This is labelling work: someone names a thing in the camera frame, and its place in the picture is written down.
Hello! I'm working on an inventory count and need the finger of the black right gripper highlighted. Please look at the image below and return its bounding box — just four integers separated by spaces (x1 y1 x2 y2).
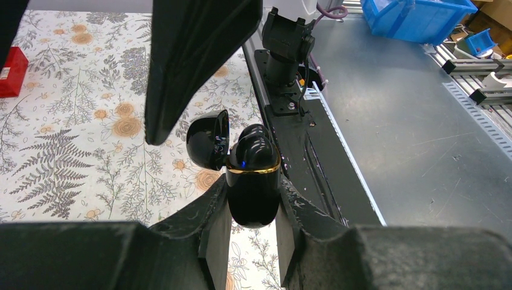
144 0 263 145
0 0 29 68

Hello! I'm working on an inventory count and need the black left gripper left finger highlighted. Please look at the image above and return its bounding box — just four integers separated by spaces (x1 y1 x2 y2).
1 176 231 289

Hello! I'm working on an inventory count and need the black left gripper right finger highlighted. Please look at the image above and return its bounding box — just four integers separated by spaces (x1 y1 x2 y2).
276 178 511 289

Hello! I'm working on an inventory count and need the black earbud charging case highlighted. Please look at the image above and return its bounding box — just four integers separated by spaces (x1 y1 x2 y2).
186 110 281 228

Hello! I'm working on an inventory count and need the red box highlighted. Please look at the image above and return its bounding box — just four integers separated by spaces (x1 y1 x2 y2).
1 47 28 98

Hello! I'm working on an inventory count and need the blue plastic bin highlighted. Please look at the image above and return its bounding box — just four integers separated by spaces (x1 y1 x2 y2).
360 0 478 45

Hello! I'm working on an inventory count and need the small blue bin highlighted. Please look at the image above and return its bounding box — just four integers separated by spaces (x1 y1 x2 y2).
465 28 496 57

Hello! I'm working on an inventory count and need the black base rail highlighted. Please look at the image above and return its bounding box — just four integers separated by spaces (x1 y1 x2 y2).
243 34 386 227

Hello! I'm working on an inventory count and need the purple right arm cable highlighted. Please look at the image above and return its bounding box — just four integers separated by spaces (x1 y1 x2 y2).
306 4 350 87

